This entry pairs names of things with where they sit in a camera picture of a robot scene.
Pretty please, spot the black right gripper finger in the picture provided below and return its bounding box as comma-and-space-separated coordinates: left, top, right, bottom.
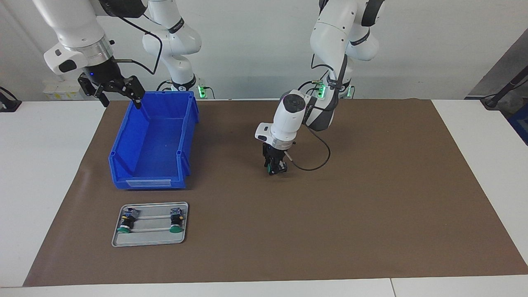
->
78, 76, 110, 108
118, 75, 146, 110

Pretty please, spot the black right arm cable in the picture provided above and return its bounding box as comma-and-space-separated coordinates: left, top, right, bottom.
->
115, 12, 163, 75

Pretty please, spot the black stand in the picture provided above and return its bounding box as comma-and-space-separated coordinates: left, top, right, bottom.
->
481, 66, 528, 110

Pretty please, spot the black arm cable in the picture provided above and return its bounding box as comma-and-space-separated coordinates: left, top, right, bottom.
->
289, 54, 349, 172
115, 12, 163, 75

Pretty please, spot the brown table mat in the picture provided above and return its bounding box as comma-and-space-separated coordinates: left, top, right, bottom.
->
23, 98, 528, 287

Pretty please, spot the blue plastic storage bin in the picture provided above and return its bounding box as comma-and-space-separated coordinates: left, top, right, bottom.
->
108, 91, 200, 190

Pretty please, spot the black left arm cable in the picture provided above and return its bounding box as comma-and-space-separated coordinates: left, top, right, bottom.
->
289, 54, 349, 172

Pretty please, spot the black table clamp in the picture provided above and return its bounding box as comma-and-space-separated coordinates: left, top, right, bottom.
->
0, 87, 22, 113

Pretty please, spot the blue crate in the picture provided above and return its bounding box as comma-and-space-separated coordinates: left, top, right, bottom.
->
508, 103, 528, 146

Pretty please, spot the grey metal tray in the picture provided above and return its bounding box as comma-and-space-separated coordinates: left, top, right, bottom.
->
111, 202, 189, 248

